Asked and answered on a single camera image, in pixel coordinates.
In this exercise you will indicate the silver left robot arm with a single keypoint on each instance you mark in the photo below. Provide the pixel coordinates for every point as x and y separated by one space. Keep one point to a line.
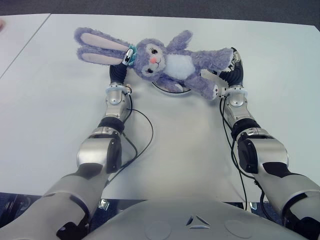
95 150

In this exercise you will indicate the white plate with black rim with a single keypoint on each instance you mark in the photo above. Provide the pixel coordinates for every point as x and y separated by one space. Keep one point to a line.
172 92

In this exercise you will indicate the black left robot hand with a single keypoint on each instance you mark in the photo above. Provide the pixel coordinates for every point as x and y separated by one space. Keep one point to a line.
117 73

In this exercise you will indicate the purple plush bunny doll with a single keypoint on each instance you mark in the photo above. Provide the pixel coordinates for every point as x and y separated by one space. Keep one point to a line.
160 60

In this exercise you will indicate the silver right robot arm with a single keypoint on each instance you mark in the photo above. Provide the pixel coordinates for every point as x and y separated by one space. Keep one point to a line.
262 152

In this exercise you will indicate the grey robot torso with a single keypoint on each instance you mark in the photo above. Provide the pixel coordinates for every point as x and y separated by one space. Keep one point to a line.
195 225

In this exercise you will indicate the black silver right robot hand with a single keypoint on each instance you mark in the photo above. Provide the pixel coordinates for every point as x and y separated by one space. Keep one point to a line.
236 72

